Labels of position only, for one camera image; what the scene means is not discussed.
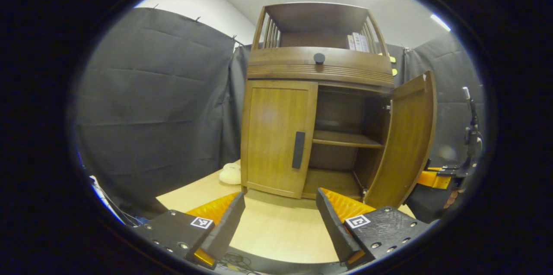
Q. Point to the tall white book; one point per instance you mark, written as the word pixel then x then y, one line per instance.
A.
pixel 357 42

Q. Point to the wooden double-door shoe cabinet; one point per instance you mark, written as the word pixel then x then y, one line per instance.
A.
pixel 341 137

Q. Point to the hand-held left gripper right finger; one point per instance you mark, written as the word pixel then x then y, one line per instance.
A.
pixel 332 227

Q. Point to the wooden cabinet door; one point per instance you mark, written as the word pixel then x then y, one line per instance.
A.
pixel 272 137
pixel 408 137

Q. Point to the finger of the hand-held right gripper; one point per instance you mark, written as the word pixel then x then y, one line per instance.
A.
pixel 432 179

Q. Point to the small ceiling light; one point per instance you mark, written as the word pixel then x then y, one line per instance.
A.
pixel 440 22

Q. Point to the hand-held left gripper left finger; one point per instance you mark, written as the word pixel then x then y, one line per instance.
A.
pixel 227 227

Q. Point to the cream soft toy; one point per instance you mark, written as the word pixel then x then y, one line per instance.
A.
pixel 230 175

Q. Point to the wooden drawer with black knob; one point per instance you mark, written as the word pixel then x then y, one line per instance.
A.
pixel 281 65

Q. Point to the pale grey book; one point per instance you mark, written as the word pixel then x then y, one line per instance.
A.
pixel 364 43

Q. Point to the black backdrop cloth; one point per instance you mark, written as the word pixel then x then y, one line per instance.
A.
pixel 151 93

